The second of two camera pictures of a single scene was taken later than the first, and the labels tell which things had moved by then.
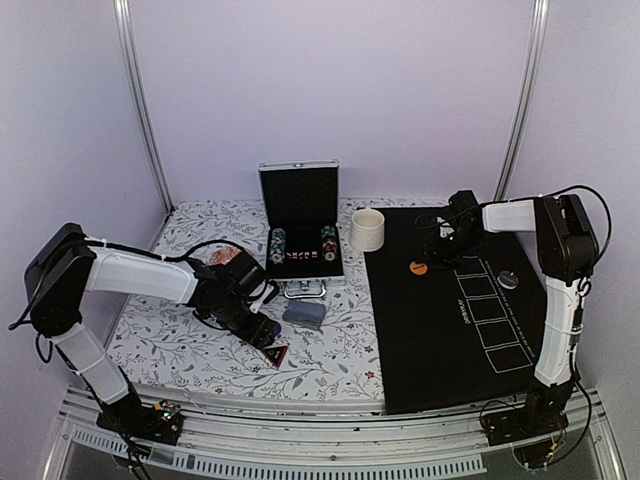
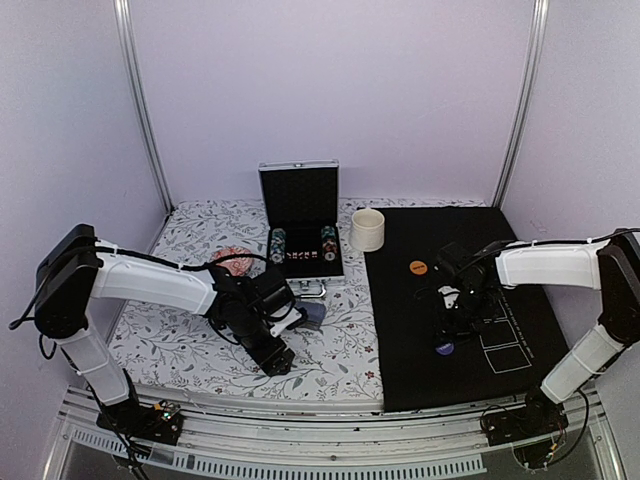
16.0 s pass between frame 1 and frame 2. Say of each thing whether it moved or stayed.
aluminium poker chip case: stayed
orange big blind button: stayed
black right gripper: moved
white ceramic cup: stayed
